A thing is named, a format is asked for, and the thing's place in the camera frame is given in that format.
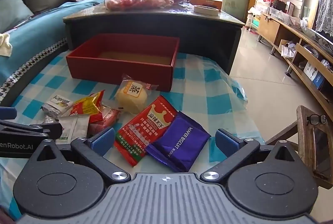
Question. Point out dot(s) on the teal sofa cover houndstooth trim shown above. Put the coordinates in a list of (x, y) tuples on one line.
[(31, 36)]

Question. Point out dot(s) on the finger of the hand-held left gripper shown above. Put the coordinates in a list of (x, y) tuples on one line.
[(7, 112), (39, 130)]

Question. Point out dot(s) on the red pastry clear packet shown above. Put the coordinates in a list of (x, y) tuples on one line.
[(106, 120)]

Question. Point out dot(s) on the wooden stool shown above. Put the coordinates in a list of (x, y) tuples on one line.
[(304, 135)]

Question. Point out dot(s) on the round yellow pastry packet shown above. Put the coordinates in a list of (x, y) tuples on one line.
[(131, 99)]

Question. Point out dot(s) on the white storage rack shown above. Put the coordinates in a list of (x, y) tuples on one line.
[(257, 10)]

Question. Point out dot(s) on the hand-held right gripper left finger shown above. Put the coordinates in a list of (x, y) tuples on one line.
[(102, 140)]

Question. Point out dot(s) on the dark coffee table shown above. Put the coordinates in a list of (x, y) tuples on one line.
[(208, 36)]

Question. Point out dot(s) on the wooden media cabinet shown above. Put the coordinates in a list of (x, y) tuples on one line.
[(270, 29)]

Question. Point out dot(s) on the white wafer packet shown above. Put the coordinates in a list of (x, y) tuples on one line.
[(58, 104)]

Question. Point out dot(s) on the white lace cloth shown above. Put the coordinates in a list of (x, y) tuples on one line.
[(325, 10)]

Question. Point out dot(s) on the red spicy strip packet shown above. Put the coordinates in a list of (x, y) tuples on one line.
[(140, 130)]

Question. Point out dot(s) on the orange cardboard box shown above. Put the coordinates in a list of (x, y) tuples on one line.
[(205, 1)]

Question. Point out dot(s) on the cream cloth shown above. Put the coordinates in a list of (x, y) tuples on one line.
[(5, 44)]

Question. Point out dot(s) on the red cardboard box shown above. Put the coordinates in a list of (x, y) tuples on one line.
[(117, 73)]

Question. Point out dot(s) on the black smartphone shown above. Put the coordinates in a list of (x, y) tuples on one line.
[(321, 151)]

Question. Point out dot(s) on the purple wafer biscuit packet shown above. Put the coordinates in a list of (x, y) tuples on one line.
[(177, 143)]

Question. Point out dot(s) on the white plastic bag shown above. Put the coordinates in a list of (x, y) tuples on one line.
[(288, 49)]

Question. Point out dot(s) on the yellow and red snack packet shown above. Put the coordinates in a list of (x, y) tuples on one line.
[(85, 107)]

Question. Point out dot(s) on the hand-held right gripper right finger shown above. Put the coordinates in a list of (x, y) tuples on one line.
[(226, 142)]

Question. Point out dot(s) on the blue white checkered tablecloth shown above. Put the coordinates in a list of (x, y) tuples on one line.
[(203, 99)]

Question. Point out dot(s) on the black eyeglasses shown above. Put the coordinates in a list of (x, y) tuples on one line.
[(316, 119)]

